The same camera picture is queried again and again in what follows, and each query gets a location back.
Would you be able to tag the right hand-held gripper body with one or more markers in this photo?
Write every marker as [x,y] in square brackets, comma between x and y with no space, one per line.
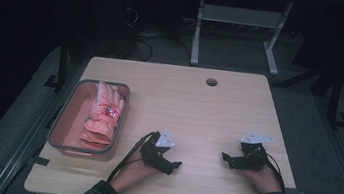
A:
[253,156]

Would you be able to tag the black tape strip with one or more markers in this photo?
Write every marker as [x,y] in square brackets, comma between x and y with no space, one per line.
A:
[39,160]
[295,193]

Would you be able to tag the gray rimmed storage bin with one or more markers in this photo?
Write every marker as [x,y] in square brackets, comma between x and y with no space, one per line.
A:
[67,120]

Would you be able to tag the black metal stand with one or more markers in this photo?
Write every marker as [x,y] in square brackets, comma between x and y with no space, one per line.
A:
[63,62]
[335,98]

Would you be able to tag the white metal desk frame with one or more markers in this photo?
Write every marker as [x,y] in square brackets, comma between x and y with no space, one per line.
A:
[237,15]

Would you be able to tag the person's left hand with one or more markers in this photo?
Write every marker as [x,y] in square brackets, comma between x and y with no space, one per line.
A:
[133,174]

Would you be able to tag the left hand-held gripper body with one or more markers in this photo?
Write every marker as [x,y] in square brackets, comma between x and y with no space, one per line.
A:
[154,151]

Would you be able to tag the person's right hand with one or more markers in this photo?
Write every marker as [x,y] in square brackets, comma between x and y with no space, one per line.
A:
[264,181]

